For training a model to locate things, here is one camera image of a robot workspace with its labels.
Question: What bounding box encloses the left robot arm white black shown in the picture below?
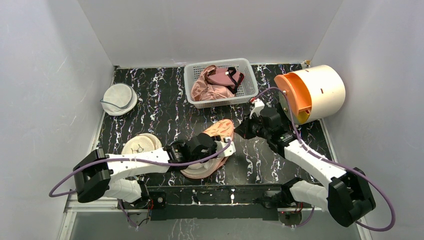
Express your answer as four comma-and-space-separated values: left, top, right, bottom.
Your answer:
73, 133, 235, 208

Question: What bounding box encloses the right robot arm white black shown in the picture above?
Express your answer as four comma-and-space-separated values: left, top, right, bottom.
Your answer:
235, 107, 376, 227

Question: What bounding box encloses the white plastic basket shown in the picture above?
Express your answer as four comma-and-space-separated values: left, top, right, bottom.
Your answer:
183, 58, 259, 109

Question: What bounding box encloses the white orange toy washing drum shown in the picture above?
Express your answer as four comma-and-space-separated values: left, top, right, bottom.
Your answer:
274, 65, 346, 125

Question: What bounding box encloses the aluminium frame rail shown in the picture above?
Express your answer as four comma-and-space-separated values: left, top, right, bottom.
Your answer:
56, 109, 372, 240

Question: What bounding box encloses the round white mesh laundry bag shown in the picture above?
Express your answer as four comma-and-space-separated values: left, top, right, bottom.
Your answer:
100, 83, 138, 117

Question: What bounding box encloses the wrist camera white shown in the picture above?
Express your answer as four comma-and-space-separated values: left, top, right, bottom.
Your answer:
249, 97, 265, 119
215, 137, 236, 158

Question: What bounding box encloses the peach patterned mesh laundry bag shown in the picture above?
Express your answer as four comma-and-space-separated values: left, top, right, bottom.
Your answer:
180, 119, 235, 179

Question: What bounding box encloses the pink bra black trim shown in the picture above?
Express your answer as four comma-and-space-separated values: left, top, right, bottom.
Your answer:
206, 67, 245, 94

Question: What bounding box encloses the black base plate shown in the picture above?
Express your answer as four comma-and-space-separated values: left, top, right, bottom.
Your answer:
147, 184, 296, 221

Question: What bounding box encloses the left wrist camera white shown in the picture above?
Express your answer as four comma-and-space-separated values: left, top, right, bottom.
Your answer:
215, 137, 236, 158

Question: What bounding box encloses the pink satin garment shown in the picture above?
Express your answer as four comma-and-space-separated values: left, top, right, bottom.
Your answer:
190, 65, 235, 102

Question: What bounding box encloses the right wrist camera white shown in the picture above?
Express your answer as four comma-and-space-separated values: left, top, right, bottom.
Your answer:
249, 97, 265, 119

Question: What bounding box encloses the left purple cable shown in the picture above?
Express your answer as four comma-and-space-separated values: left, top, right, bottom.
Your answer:
48, 139, 233, 229

